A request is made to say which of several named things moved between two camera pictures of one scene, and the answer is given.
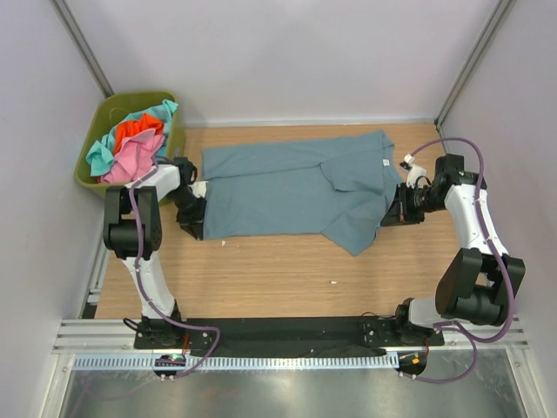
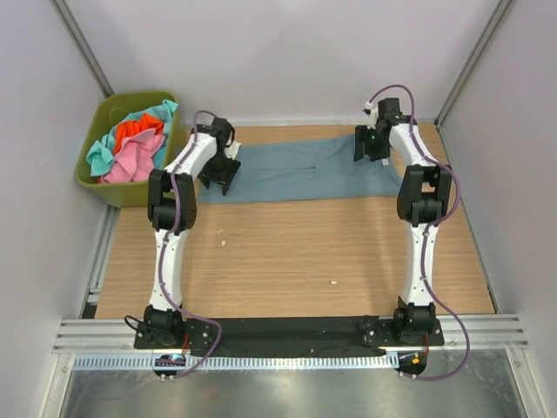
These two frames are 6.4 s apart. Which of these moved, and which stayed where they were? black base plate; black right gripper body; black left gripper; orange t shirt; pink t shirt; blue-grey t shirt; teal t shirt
Moved: blue-grey t shirt; black right gripper body; black left gripper
Stayed: teal t shirt; black base plate; pink t shirt; orange t shirt
